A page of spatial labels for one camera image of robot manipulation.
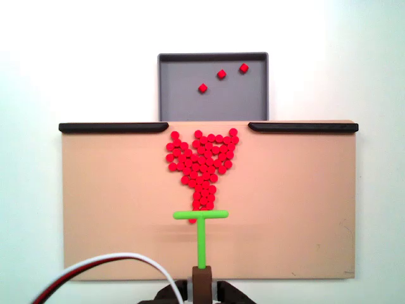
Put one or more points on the black edge rail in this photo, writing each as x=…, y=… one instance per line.
x=110, y=127
x=303, y=127

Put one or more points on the peach flat board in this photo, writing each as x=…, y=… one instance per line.
x=110, y=206

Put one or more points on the red cube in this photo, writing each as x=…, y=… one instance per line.
x=202, y=88
x=221, y=74
x=243, y=67

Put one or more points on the grey shallow tray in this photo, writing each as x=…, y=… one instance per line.
x=190, y=104

